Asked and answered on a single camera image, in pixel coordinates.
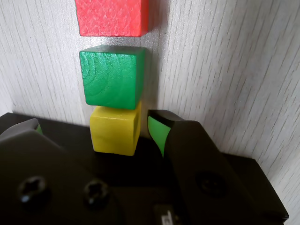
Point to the yellow wooden cube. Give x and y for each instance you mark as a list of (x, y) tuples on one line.
[(112, 133)]

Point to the black open box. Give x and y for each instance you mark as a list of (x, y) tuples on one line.
[(70, 134)]

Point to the green wooden cube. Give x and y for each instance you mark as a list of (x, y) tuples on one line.
[(110, 79)]

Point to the red wooden cube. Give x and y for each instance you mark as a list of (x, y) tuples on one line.
[(110, 18)]

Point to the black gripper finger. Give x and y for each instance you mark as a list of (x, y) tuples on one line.
[(206, 168), (47, 178)]

